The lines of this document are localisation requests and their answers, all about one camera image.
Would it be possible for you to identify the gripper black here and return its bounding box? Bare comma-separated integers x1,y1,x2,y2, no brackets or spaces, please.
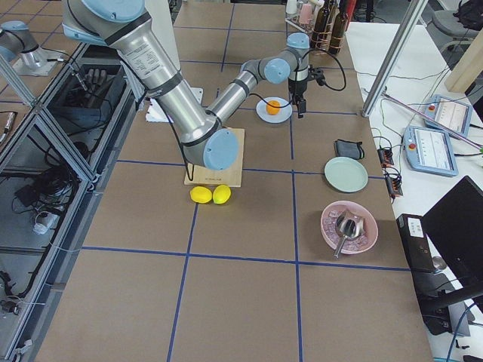
288,79,306,118

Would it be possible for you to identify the orange mandarin fruit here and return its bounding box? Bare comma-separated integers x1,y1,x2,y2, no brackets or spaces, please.
266,100,281,115

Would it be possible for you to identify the light blue plate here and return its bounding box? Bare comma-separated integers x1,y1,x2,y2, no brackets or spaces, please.
256,97,292,124

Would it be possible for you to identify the light green plate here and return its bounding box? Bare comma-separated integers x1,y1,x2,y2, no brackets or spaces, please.
324,157,368,193

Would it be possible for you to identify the grey folded cloth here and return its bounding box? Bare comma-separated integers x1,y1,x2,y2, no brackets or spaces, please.
334,139,365,160

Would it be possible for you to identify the dark wine bottle right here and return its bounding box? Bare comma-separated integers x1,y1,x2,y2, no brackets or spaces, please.
328,1,348,56

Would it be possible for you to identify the wooden cutting board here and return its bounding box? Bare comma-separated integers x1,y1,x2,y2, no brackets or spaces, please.
184,128,245,187

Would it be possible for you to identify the orange black power strip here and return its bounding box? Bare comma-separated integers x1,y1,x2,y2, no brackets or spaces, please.
377,147,403,201

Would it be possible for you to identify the yellow lemon upper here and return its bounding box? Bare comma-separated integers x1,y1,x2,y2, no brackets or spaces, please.
212,185,232,204

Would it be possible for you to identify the yellow lemon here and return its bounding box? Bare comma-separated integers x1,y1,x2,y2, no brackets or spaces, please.
189,186,213,204
212,185,232,204

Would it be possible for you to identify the metal ice scoop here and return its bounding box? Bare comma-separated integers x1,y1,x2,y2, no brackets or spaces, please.
333,210,365,259

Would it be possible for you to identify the pink bowl with ice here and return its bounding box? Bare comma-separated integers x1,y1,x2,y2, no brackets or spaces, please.
320,201,378,255

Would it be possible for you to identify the teach pendant near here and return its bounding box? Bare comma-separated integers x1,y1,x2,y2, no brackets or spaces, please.
403,125,458,177

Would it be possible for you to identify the teach pendant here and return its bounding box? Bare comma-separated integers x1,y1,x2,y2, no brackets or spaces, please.
423,94,473,137
403,125,458,177

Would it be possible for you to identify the yellow lemon lower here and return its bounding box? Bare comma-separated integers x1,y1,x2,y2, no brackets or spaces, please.
189,186,213,204

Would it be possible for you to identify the teach pendant far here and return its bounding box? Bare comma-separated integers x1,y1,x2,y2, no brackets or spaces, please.
423,94,473,137

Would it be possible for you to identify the black computer box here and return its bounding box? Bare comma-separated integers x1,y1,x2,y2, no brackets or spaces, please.
396,213,447,274

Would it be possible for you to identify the black computer monitor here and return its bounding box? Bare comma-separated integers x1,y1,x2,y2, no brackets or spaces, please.
422,176,482,286

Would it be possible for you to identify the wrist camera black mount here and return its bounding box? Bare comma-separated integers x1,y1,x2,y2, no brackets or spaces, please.
307,66,326,87

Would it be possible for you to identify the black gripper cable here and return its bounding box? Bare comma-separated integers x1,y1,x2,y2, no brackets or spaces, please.
248,47,347,109

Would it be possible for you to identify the copper wire bottle rack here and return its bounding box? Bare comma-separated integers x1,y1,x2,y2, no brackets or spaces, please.
310,1,348,56

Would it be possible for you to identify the aluminium frame post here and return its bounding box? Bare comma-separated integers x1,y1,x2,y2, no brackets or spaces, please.
361,0,428,117

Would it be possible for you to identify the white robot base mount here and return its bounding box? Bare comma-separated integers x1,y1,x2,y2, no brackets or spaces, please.
143,0,207,124

